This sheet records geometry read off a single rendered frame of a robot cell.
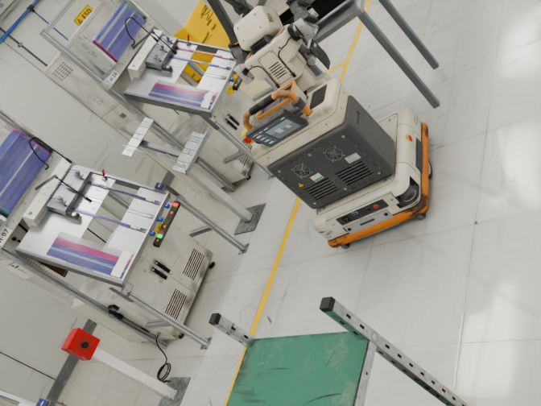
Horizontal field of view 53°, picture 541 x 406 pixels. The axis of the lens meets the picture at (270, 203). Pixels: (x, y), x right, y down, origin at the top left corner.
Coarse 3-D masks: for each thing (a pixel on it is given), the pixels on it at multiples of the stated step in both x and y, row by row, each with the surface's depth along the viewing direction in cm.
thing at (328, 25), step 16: (352, 0) 309; (384, 0) 330; (336, 16) 311; (352, 16) 298; (368, 16) 298; (400, 16) 338; (320, 32) 313; (384, 48) 309; (400, 64) 314; (432, 64) 356; (416, 80) 320; (432, 96) 327
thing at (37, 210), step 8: (64, 160) 361; (56, 168) 358; (64, 168) 358; (48, 184) 350; (56, 184) 350; (40, 192) 347; (48, 192) 347; (40, 200) 344; (48, 200) 346; (32, 208) 340; (40, 208) 340; (24, 216) 337; (32, 216) 337; (40, 216) 342; (32, 224) 341
